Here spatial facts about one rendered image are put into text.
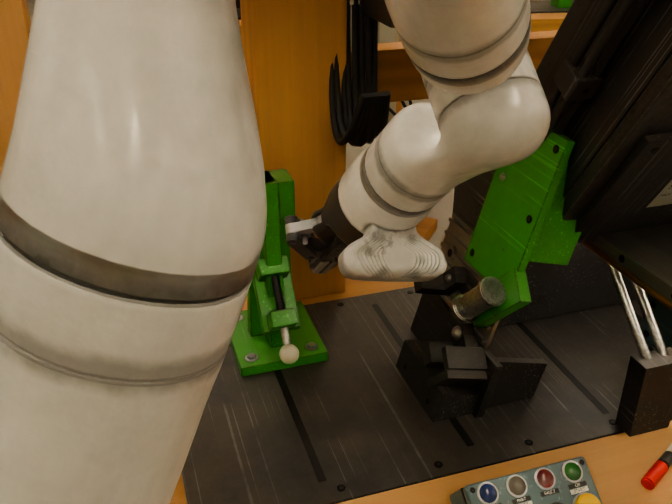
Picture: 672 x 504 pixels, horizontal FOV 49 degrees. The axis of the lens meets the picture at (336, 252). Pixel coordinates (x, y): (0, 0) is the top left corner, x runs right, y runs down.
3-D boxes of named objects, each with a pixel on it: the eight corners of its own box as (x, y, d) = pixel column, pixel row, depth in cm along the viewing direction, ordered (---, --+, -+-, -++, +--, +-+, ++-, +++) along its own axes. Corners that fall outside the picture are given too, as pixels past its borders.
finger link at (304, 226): (326, 204, 66) (337, 212, 68) (280, 217, 68) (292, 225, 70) (329, 229, 65) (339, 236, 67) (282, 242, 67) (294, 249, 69)
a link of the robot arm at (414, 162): (462, 228, 59) (429, 131, 61) (586, 131, 46) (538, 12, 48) (385, 238, 56) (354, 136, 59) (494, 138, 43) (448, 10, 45)
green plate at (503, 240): (559, 304, 95) (624, 150, 87) (504, 300, 92) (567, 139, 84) (513, 263, 104) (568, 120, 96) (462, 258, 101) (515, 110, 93)
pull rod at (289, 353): (301, 365, 103) (300, 331, 100) (282, 369, 102) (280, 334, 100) (291, 343, 108) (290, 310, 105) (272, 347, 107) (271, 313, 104)
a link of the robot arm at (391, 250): (339, 281, 59) (369, 253, 54) (324, 156, 63) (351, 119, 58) (439, 283, 63) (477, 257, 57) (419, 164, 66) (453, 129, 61)
